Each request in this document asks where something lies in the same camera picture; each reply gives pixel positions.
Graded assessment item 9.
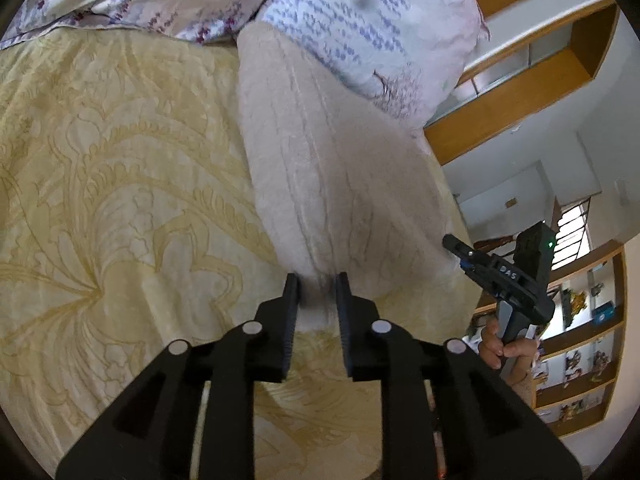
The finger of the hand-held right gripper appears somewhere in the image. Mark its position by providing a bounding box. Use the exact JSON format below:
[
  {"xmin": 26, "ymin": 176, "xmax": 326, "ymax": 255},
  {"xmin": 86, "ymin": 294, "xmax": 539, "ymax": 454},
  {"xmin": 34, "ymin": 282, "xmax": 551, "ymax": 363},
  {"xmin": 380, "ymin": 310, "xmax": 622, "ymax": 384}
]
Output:
[{"xmin": 442, "ymin": 234, "xmax": 496, "ymax": 281}]

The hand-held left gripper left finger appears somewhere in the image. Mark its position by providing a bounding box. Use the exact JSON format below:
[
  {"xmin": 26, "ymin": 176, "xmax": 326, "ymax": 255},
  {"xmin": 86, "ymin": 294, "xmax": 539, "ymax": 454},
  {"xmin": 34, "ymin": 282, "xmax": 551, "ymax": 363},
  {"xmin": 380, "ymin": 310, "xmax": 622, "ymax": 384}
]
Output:
[{"xmin": 55, "ymin": 272, "xmax": 301, "ymax": 480}]

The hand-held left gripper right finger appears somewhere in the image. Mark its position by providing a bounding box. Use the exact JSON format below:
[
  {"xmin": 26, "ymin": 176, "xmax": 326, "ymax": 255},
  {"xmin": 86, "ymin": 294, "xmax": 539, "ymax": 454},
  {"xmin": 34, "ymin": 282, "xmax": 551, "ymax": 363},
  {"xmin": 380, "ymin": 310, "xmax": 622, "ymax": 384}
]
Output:
[{"xmin": 334, "ymin": 271, "xmax": 583, "ymax": 480}]

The beige cable-knit sweater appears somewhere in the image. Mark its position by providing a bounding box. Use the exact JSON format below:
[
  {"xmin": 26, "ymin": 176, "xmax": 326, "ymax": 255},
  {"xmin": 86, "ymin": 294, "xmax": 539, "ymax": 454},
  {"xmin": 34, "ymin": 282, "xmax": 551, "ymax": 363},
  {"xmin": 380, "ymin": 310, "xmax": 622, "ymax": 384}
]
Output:
[{"xmin": 235, "ymin": 20, "xmax": 473, "ymax": 331}]

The person's right forearm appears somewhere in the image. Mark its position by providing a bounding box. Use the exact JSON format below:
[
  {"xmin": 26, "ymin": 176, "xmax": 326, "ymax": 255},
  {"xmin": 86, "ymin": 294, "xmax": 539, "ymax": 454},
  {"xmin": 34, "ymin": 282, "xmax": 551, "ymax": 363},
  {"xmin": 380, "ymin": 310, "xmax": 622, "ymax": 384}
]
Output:
[{"xmin": 510, "ymin": 370, "xmax": 540, "ymax": 411}]

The person's right hand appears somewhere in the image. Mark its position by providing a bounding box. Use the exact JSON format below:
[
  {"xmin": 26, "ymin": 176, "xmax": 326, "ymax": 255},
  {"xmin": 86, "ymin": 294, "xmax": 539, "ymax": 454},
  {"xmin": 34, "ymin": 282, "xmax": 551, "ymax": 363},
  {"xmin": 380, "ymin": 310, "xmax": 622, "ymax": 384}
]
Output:
[{"xmin": 477, "ymin": 317, "xmax": 543, "ymax": 386}]

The golden figurine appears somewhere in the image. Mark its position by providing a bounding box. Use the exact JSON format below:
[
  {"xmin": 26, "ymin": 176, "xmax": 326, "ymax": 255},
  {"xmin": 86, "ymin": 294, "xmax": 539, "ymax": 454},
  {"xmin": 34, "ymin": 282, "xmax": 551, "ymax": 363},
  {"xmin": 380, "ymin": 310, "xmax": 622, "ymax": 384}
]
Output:
[{"xmin": 560, "ymin": 290, "xmax": 588, "ymax": 318}]

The barred window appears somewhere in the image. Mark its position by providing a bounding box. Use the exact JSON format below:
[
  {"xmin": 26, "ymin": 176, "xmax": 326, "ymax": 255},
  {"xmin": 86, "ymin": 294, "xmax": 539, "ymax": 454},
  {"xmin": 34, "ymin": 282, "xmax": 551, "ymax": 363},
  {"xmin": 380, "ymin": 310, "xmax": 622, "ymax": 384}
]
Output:
[{"xmin": 550, "ymin": 197, "xmax": 593, "ymax": 266}]

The wooden bookshelf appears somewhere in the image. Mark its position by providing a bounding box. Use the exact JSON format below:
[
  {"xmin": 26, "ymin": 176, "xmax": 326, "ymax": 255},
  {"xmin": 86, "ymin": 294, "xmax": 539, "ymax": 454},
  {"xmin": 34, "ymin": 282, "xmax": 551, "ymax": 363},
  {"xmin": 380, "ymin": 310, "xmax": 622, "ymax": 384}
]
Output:
[{"xmin": 470, "ymin": 240, "xmax": 628, "ymax": 438}]

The wooden headboard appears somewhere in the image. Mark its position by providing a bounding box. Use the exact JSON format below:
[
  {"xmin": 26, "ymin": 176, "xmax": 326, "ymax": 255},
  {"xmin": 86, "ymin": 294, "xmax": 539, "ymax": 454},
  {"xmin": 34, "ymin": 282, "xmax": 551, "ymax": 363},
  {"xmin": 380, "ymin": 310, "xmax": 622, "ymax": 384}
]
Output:
[{"xmin": 424, "ymin": 67, "xmax": 601, "ymax": 166}]

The yellow patterned bed sheet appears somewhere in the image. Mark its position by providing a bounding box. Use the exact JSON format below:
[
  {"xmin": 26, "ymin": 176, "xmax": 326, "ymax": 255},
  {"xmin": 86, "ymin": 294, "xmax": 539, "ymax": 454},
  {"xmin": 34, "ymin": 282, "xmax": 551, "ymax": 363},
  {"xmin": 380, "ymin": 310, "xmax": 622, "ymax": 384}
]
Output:
[{"xmin": 0, "ymin": 27, "xmax": 501, "ymax": 480}]

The blue floral pillow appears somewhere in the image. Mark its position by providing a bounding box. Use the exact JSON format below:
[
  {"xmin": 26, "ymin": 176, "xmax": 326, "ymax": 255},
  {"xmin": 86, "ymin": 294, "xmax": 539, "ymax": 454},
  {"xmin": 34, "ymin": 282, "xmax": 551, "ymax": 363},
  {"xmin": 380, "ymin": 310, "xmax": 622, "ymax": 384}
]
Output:
[{"xmin": 245, "ymin": 0, "xmax": 493, "ymax": 136}]

